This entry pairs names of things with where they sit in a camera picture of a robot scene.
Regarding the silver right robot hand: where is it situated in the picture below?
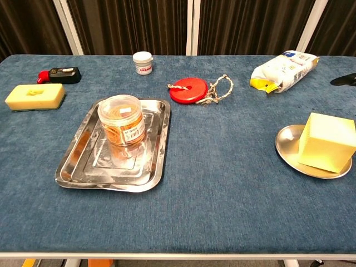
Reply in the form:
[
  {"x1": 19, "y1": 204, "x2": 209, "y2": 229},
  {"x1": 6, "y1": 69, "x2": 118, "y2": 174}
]
[{"x1": 330, "y1": 73, "x2": 356, "y2": 86}]

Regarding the yellow foam cube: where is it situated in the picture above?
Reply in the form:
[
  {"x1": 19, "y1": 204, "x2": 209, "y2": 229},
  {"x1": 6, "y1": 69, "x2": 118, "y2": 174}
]
[{"x1": 298, "y1": 112, "x2": 356, "y2": 174}]

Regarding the transparent jar of rubber bands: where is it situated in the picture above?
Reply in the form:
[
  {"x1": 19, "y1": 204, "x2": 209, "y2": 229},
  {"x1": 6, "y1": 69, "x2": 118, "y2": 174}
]
[{"x1": 97, "y1": 94, "x2": 146, "y2": 146}]

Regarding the white and yellow bag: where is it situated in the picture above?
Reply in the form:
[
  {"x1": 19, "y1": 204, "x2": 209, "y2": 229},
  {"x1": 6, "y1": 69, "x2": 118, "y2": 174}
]
[{"x1": 249, "y1": 50, "x2": 320, "y2": 95}]

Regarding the round steel plate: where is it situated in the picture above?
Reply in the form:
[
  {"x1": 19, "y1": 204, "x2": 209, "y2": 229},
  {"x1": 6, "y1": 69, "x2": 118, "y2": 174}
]
[{"x1": 275, "y1": 124, "x2": 353, "y2": 179}]

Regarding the red plastic disc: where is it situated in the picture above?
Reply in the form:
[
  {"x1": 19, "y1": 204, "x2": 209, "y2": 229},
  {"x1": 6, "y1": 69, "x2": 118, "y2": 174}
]
[{"x1": 170, "y1": 77, "x2": 209, "y2": 105}]

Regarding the blue tablecloth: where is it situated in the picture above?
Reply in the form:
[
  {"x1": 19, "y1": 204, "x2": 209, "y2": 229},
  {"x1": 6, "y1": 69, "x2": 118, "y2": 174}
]
[{"x1": 0, "y1": 54, "x2": 356, "y2": 254}]

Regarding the small white jar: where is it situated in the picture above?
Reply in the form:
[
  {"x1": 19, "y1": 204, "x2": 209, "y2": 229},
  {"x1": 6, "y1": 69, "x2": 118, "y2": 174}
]
[{"x1": 132, "y1": 51, "x2": 154, "y2": 76}]

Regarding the dark brown curtain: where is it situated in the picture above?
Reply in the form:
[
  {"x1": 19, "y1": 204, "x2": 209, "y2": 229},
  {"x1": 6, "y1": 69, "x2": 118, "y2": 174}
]
[{"x1": 0, "y1": 0, "x2": 356, "y2": 62}]

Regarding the white table rim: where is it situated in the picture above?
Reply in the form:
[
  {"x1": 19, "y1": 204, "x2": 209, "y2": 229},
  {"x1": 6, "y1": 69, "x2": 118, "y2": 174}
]
[{"x1": 0, "y1": 251, "x2": 356, "y2": 261}]

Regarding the rectangular steel tray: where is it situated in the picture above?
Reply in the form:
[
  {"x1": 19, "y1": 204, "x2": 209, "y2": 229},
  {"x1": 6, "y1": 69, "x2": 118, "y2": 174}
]
[{"x1": 55, "y1": 97, "x2": 172, "y2": 193}]

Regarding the black device with red tip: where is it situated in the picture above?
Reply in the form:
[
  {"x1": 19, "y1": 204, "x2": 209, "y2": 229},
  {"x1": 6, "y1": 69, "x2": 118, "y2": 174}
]
[{"x1": 36, "y1": 67, "x2": 82, "y2": 85}]

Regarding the large orange block under table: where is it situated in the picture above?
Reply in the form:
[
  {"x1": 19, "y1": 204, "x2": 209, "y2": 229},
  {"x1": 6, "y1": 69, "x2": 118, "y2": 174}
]
[{"x1": 88, "y1": 259, "x2": 114, "y2": 267}]

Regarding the yellow sponge block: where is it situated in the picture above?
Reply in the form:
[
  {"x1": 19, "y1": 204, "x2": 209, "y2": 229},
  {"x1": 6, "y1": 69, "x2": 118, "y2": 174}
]
[{"x1": 4, "y1": 83, "x2": 66, "y2": 111}]

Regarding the white slanted frame post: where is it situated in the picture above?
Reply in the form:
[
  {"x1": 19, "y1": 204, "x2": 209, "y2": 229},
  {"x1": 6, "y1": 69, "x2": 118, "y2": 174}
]
[
  {"x1": 296, "y1": 0, "x2": 329, "y2": 53},
  {"x1": 52, "y1": 0, "x2": 84, "y2": 56}
]

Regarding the braided rope loop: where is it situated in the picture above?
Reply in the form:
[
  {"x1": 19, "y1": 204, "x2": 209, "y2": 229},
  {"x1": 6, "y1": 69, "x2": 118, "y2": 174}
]
[{"x1": 166, "y1": 74, "x2": 234, "y2": 106}]

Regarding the white upright frame post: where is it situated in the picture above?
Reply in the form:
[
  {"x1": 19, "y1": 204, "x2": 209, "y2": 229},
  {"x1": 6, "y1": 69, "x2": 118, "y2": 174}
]
[
  {"x1": 185, "y1": 0, "x2": 194, "y2": 56},
  {"x1": 192, "y1": 0, "x2": 201, "y2": 56}
]

